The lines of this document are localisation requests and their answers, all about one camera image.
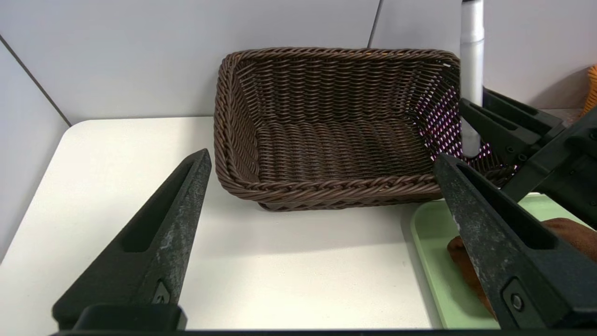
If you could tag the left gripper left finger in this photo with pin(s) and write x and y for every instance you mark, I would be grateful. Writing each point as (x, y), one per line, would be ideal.
(154, 261)

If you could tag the light green plastic tray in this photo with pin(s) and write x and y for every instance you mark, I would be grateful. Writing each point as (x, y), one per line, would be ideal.
(433, 261)

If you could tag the orange wicker basket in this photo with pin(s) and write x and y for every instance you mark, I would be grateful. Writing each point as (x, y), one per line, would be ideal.
(591, 91)

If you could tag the white marker pen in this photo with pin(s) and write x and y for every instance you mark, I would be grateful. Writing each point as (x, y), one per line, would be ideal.
(472, 56)

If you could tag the dark brown wicker basket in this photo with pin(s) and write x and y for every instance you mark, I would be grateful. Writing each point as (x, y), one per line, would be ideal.
(326, 149)

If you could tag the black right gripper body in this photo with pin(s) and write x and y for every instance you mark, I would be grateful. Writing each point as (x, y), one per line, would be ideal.
(569, 172)

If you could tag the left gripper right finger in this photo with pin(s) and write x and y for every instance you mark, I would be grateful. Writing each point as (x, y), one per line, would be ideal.
(522, 261)

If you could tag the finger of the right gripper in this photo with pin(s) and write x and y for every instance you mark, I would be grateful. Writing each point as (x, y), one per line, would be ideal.
(522, 112)
(503, 133)

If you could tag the brown folded towel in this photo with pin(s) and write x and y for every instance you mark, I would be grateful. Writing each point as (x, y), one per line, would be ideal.
(578, 235)

